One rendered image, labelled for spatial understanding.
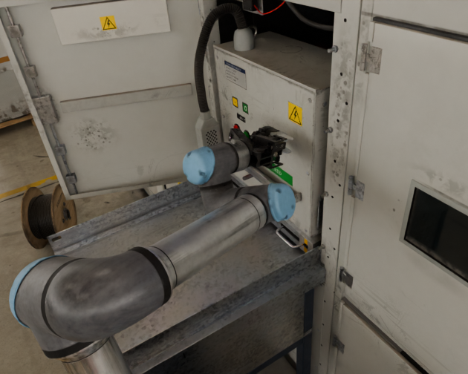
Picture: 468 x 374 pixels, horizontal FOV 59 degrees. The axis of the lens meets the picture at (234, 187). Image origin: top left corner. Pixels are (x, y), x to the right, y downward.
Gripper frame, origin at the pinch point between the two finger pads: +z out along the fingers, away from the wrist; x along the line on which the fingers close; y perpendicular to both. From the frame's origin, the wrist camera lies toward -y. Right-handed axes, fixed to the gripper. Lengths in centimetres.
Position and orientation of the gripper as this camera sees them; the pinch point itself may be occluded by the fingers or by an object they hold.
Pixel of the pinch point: (283, 138)
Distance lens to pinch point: 114.8
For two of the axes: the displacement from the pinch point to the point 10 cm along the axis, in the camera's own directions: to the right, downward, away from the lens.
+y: 7.3, 3.5, -5.9
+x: 1.0, -9.0, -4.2
